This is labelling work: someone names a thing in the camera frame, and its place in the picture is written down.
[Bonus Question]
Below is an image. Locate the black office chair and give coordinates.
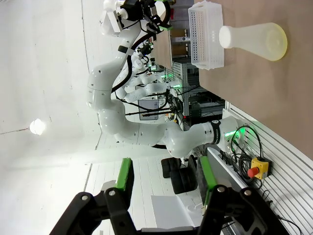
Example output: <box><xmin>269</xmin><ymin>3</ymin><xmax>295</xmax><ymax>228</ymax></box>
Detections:
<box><xmin>161</xmin><ymin>156</ymin><xmax>199</xmax><ymax>195</ymax></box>

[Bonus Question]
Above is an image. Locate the white round flask cap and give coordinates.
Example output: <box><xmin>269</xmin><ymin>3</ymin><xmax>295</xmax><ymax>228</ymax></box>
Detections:
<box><xmin>218</xmin><ymin>25</ymin><xmax>233</xmax><ymax>49</ymax></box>

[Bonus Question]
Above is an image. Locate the white slatted table frame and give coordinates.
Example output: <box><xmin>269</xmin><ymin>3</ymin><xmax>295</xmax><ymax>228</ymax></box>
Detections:
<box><xmin>224</xmin><ymin>101</ymin><xmax>313</xmax><ymax>235</ymax></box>

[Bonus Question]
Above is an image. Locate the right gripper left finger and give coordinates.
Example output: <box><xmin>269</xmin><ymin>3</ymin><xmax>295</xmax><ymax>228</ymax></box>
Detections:
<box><xmin>50</xmin><ymin>158</ymin><xmax>142</xmax><ymax>235</ymax></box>

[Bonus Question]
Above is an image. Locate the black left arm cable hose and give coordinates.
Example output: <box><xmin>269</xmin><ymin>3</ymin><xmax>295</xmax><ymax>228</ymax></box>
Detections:
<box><xmin>111</xmin><ymin>0</ymin><xmax>173</xmax><ymax>101</ymax></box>

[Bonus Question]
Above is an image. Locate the white perforated plastic basket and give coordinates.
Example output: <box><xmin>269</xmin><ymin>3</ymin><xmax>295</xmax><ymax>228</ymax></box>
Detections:
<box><xmin>187</xmin><ymin>0</ymin><xmax>225</xmax><ymax>71</ymax></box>

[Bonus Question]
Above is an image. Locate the translucent plastic conical flask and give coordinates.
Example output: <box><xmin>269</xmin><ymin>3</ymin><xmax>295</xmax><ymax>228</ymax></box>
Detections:
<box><xmin>219</xmin><ymin>22</ymin><xmax>288</xmax><ymax>62</ymax></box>

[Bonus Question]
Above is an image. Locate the brown shelf unit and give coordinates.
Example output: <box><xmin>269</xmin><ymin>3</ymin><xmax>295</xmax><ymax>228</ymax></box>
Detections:
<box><xmin>170</xmin><ymin>6</ymin><xmax>192</xmax><ymax>57</ymax></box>

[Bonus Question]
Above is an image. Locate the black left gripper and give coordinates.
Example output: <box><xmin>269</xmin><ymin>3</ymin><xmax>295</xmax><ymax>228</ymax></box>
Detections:
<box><xmin>125</xmin><ymin>0</ymin><xmax>173</xmax><ymax>34</ymax></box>

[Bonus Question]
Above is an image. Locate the black cable bundle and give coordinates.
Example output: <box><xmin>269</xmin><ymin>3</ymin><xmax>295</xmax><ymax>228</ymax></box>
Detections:
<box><xmin>226</xmin><ymin>124</ymin><xmax>264</xmax><ymax>189</ymax></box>

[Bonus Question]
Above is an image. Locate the yellow emergency stop button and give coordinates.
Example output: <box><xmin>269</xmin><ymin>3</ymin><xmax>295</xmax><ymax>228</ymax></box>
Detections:
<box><xmin>247</xmin><ymin>157</ymin><xmax>273</xmax><ymax>181</ymax></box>

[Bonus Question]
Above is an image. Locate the grey aluminium frame rack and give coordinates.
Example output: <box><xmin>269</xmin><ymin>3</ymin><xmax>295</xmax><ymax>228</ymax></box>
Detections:
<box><xmin>172</xmin><ymin>61</ymin><xmax>201</xmax><ymax>123</ymax></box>

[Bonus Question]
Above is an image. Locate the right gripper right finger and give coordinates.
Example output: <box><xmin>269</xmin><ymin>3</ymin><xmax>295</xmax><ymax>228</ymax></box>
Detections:
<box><xmin>197</xmin><ymin>156</ymin><xmax>290</xmax><ymax>235</ymax></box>

